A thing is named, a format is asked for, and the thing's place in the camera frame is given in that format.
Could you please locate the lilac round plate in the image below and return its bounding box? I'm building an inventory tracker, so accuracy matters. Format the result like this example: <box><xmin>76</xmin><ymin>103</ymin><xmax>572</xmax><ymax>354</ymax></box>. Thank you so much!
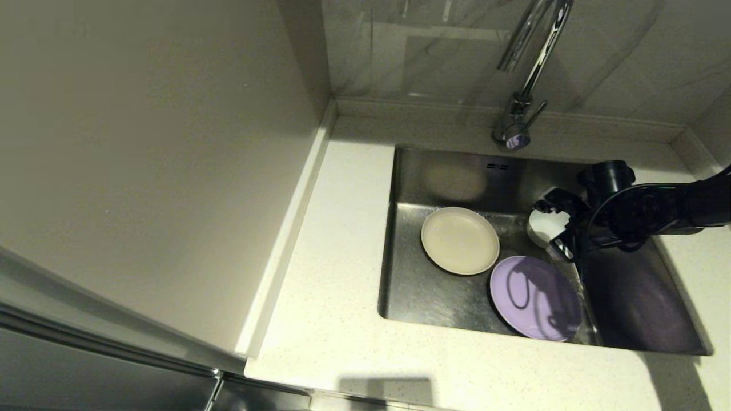
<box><xmin>489</xmin><ymin>255</ymin><xmax>584</xmax><ymax>343</ymax></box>

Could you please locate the stainless steel sink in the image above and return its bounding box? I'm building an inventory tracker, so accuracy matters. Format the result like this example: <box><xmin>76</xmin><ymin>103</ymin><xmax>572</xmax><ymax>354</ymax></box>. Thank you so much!
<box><xmin>377</xmin><ymin>144</ymin><xmax>713</xmax><ymax>356</ymax></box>

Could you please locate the black camera cable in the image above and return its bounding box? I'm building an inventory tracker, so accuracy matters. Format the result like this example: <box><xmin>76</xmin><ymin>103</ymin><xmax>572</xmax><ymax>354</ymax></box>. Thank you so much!
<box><xmin>574</xmin><ymin>183</ymin><xmax>692</xmax><ymax>277</ymax></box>

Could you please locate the chrome gooseneck faucet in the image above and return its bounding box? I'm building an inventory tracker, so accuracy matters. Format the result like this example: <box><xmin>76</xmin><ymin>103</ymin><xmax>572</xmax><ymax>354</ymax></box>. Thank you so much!
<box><xmin>492</xmin><ymin>0</ymin><xmax>574</xmax><ymax>150</ymax></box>

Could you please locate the beige round plate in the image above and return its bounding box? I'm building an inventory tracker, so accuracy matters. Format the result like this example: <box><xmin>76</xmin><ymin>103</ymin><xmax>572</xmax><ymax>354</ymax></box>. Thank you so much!
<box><xmin>421</xmin><ymin>207</ymin><xmax>500</xmax><ymax>276</ymax></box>

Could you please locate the grey metal cabinet front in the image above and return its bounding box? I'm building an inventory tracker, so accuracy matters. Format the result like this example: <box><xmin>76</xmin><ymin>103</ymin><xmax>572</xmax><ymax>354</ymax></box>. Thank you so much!
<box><xmin>0</xmin><ymin>245</ymin><xmax>312</xmax><ymax>411</ymax></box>

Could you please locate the small white bowl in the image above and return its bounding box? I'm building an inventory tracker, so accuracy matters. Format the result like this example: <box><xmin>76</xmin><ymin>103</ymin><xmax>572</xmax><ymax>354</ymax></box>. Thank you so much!
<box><xmin>526</xmin><ymin>191</ymin><xmax>573</xmax><ymax>249</ymax></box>

